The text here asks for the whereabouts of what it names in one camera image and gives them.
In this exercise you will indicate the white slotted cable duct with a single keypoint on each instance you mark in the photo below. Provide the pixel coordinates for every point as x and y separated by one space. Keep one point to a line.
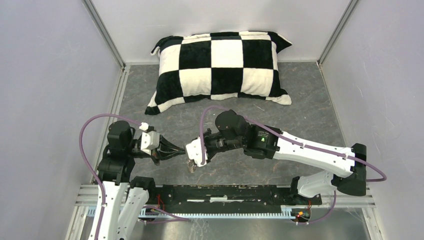
285 213

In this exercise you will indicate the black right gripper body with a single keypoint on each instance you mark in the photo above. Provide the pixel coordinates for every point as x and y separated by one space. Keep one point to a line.
218 143

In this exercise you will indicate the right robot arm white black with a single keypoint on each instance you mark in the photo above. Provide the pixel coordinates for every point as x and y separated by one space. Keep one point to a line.
343 168

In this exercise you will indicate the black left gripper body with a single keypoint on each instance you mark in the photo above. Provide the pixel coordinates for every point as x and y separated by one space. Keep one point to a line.
155 154

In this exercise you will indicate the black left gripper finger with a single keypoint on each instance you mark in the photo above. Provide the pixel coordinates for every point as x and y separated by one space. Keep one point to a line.
163 156
167 146

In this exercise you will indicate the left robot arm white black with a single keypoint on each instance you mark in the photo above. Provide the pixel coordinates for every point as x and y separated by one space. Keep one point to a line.
121 199

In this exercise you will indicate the metal key organizer red handle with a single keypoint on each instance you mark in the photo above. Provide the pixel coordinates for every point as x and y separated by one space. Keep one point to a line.
191 166

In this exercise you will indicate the black white checkered pillow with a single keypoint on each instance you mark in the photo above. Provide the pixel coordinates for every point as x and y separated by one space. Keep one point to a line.
218 66

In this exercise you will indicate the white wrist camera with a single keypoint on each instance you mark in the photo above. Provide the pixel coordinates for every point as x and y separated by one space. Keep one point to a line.
194 153
149 138

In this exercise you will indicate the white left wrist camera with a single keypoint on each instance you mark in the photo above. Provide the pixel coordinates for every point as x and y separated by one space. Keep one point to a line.
149 138

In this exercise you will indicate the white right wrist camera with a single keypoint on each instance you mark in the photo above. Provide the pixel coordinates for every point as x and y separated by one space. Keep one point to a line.
194 153

